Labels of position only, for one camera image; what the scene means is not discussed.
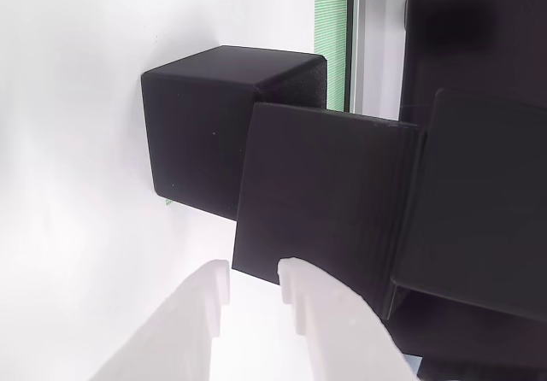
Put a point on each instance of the metal table edge rail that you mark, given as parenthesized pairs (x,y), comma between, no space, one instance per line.
(376,35)

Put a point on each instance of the green striped edge strip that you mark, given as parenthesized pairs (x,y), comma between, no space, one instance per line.
(330,35)

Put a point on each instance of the black cube with seam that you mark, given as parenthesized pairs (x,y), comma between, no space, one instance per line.
(320,184)

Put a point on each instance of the black partition panel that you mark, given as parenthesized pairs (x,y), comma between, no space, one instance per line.
(470,26)

